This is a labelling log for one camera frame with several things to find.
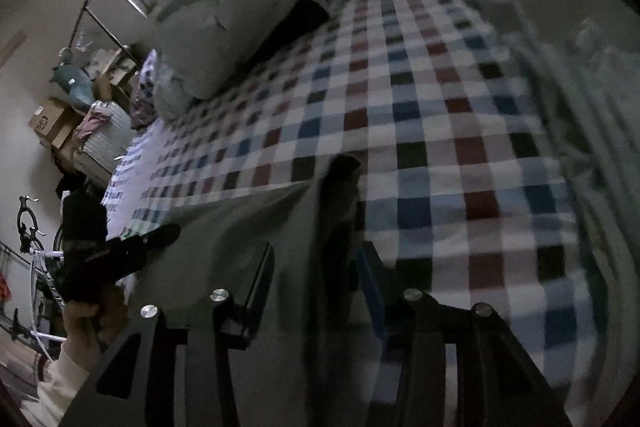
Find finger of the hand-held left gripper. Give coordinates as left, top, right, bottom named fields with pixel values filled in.
left=107, top=223, right=182, bottom=266

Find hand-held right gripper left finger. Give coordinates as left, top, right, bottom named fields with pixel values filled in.
left=60, top=239, right=276, bottom=427

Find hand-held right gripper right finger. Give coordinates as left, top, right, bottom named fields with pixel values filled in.
left=356, top=241, right=573, bottom=427

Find olive grey garment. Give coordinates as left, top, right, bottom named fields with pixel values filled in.
left=135, top=152, right=401, bottom=427

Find light green pants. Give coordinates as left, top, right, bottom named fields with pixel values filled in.
left=457, top=0, right=640, bottom=388

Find person's left forearm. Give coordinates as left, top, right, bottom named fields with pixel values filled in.
left=37, top=342, right=93, bottom=418

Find clothes rack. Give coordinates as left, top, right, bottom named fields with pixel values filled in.
left=65, top=0, right=133, bottom=58

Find person's left hand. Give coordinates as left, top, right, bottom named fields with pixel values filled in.
left=60, top=282, right=132, bottom=373

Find white bicycle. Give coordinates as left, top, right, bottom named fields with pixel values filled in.
left=0, top=194, right=68, bottom=358

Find white ribbed suitcase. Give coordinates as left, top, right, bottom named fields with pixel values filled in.
left=75, top=102, right=138, bottom=185

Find cardboard box with round logo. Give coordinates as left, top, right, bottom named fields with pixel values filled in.
left=29, top=97, right=83, bottom=152

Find pink cloth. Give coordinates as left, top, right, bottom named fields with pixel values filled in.
left=72, top=102, right=116, bottom=140

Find pink floral checked pillow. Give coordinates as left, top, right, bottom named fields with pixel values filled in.
left=129, top=49, right=166, bottom=130

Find blue shark plush toy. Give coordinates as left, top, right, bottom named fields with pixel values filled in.
left=49, top=49, right=96, bottom=110

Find checked bed sheet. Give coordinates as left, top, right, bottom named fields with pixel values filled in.
left=105, top=0, right=616, bottom=408

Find grey-green duvet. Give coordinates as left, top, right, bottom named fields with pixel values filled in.
left=150, top=0, right=331, bottom=120

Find wire clothes hangers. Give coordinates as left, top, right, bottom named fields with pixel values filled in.
left=75, top=29, right=101, bottom=52

